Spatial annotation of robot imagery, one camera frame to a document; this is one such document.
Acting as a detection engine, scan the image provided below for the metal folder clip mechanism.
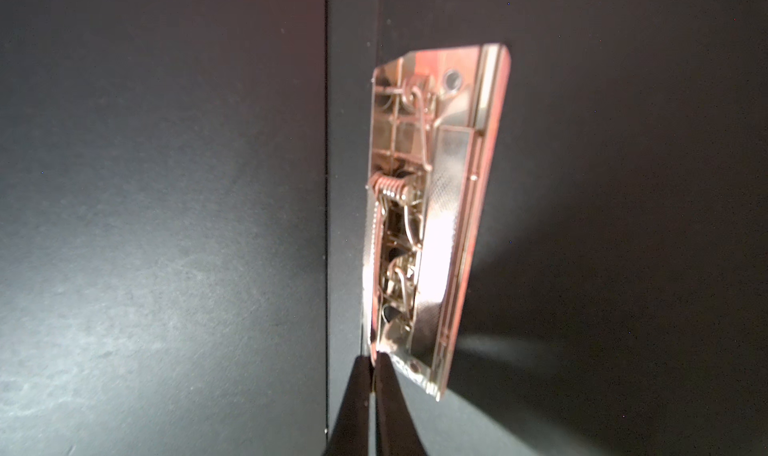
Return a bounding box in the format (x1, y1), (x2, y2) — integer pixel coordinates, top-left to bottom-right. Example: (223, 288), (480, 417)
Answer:
(360, 44), (511, 399)

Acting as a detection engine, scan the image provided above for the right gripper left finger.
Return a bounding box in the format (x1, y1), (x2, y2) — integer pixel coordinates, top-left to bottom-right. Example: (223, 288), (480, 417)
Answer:
(323, 356), (372, 456)

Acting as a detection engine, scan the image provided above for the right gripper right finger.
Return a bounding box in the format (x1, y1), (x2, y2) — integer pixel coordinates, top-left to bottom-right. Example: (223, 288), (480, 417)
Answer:
(374, 352), (427, 456)

